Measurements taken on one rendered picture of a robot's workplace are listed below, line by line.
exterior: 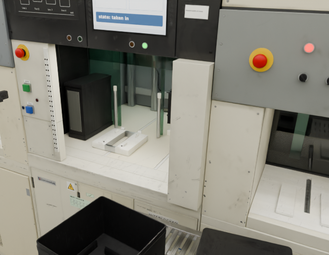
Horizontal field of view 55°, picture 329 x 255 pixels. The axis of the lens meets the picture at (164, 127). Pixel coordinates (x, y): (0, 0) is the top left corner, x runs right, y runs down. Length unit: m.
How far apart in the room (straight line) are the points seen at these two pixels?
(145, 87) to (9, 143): 0.95
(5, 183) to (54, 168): 0.40
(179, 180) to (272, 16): 0.61
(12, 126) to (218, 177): 1.00
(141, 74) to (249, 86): 1.28
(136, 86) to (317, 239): 1.49
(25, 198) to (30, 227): 0.19
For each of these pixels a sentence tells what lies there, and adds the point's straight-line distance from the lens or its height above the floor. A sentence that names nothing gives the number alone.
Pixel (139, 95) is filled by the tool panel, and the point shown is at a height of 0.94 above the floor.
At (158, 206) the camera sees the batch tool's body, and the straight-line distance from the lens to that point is 1.33.
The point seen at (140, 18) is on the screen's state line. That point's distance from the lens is 1.10.
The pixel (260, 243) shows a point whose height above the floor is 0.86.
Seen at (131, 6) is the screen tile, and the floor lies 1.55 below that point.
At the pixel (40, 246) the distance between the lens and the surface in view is 1.02.
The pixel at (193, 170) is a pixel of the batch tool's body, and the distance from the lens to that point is 1.11.
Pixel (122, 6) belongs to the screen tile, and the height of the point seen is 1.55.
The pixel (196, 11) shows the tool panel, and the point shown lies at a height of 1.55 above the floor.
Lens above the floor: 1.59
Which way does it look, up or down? 23 degrees down
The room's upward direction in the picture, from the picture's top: 2 degrees clockwise
